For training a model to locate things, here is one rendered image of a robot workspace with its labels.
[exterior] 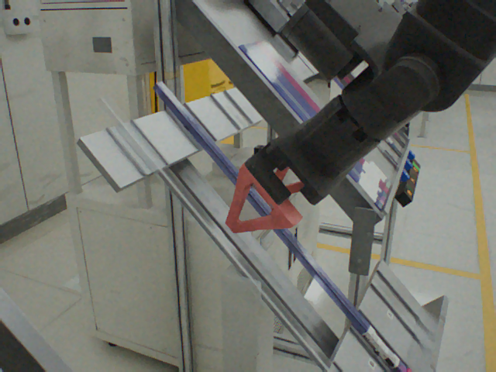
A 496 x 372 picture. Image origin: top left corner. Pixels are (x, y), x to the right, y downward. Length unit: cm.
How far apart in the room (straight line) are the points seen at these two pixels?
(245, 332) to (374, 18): 47
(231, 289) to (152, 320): 92
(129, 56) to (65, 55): 22
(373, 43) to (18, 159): 248
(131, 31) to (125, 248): 65
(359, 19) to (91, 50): 102
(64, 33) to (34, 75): 141
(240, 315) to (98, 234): 90
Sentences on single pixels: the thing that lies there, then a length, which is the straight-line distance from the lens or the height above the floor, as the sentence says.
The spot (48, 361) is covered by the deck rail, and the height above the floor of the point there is 89.
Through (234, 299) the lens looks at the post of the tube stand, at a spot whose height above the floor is 78.
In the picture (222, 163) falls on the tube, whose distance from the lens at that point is 59.
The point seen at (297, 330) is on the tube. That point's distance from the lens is 53.
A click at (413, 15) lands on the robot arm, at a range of 30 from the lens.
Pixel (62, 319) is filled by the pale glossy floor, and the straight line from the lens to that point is 202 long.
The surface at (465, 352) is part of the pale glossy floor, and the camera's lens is 191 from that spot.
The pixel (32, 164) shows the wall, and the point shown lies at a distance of 278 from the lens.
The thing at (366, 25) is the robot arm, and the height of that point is 116.
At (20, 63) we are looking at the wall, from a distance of 269.
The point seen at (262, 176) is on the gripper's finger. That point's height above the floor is 104.
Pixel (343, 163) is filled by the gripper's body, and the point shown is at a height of 105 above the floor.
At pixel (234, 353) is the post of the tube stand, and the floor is 68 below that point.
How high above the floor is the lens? 117
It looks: 22 degrees down
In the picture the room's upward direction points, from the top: straight up
